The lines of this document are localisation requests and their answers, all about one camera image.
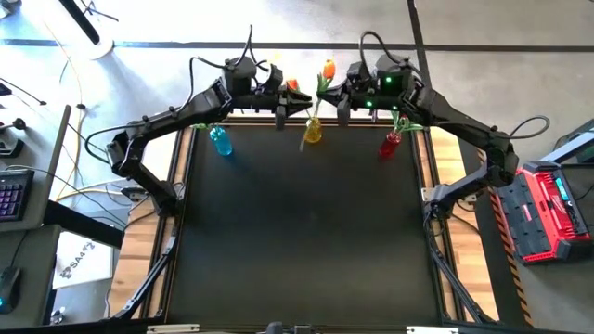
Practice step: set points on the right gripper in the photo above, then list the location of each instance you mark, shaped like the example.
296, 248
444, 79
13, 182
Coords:
362, 93

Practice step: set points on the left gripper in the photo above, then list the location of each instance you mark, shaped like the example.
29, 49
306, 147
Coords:
271, 95

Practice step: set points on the orange artificial tulip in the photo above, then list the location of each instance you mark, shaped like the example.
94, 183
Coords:
292, 85
328, 69

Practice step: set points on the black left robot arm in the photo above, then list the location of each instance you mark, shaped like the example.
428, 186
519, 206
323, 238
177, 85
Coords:
176, 116

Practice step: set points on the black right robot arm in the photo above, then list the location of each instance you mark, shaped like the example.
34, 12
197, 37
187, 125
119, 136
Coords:
464, 125

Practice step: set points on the yellow glass vase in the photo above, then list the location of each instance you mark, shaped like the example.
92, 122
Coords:
313, 132

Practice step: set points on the red glass vase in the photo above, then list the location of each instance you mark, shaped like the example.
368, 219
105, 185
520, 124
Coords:
389, 146

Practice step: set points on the blue glass vase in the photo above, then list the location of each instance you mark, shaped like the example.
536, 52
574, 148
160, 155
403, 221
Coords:
222, 143

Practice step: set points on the black table mat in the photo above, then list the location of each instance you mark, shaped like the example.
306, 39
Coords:
297, 232

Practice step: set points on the white round stand base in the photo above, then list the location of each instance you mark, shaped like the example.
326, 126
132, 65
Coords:
104, 51

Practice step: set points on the black stand bar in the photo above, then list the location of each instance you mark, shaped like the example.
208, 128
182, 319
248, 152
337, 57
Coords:
81, 21

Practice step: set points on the black hazard-striped floor mat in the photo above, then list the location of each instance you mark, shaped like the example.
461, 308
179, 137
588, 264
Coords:
487, 278

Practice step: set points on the red and black toolbox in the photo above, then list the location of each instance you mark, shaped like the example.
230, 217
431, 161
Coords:
543, 218

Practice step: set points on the grey equipment case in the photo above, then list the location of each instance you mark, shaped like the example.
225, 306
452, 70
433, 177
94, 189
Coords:
573, 141

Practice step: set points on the black desk foot bar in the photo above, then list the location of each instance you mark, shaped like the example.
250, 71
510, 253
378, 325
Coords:
83, 225

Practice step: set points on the white paper sheet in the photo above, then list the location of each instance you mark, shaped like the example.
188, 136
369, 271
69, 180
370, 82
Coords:
81, 262

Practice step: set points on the grey desk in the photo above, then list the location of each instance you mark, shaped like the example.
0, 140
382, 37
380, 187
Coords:
28, 139

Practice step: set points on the black round knob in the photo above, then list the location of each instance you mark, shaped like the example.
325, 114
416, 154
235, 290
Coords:
18, 123

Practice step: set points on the black desk gadget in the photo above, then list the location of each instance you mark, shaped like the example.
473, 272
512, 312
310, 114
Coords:
11, 148

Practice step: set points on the black computer keyboard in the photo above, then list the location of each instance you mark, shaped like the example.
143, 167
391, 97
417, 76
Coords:
14, 195

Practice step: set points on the metal caster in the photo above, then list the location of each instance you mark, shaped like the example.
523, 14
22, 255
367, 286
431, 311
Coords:
56, 316

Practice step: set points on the black computer mouse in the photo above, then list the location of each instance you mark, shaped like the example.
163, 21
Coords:
8, 290

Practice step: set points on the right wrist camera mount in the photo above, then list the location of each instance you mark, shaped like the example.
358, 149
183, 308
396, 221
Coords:
344, 111

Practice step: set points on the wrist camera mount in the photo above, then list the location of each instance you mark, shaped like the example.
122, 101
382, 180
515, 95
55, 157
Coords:
280, 118
344, 111

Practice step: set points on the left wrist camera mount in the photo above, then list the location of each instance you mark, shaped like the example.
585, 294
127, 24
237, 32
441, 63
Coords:
280, 118

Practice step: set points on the black aluminium table frame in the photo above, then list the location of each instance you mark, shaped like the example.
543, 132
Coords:
163, 297

